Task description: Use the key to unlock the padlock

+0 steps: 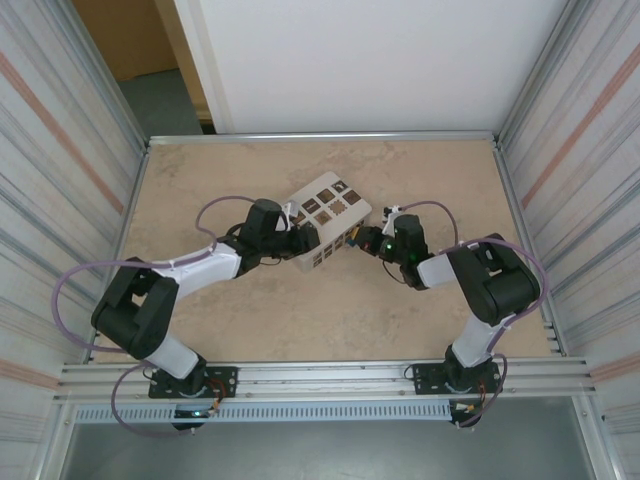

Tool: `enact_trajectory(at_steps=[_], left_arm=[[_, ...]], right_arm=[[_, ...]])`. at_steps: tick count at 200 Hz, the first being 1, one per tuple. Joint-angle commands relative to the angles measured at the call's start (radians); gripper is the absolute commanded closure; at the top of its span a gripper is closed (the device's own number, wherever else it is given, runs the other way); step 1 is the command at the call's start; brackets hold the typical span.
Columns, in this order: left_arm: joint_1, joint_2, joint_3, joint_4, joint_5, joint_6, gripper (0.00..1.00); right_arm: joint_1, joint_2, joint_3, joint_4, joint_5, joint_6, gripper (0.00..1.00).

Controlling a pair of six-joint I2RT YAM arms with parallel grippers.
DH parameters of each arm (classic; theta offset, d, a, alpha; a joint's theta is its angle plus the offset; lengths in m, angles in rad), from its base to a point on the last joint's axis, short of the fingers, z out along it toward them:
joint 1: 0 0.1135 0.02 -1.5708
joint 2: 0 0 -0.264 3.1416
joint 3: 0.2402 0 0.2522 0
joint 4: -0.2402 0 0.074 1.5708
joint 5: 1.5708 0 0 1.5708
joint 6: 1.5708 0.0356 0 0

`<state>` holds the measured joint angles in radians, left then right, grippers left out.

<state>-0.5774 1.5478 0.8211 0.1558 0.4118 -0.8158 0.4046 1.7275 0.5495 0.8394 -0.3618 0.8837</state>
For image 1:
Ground white box with brown tiles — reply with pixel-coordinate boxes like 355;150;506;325
282;171;373;274

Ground aluminium table edge bar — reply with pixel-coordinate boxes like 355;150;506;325
91;141;152;363
491;138;568;357
146;130;502;147

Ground small black controller board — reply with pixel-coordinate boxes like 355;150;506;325
171;406;222;432
448;399;484;431

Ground brown cardboard panel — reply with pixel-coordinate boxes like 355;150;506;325
73;0;180;83

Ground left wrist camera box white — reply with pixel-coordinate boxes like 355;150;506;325
279;200;304;232

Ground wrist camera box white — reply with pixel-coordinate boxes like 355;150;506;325
381;203;404;237
279;200;304;232

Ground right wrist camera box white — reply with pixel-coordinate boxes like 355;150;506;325
381;203;404;237

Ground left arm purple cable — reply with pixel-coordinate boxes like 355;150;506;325
52;195;259;438

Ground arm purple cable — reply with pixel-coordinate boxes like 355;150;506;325
52;195;259;438
391;199;552;430

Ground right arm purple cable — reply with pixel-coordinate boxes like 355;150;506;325
391;199;552;430

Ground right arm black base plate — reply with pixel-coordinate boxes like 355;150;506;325
412;362;503;398

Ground aluminium mounting rail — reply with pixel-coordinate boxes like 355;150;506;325
54;356;599;407

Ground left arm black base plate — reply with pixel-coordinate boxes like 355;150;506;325
148;366;239;400

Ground grey slotted cable duct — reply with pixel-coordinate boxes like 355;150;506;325
73;401;454;426

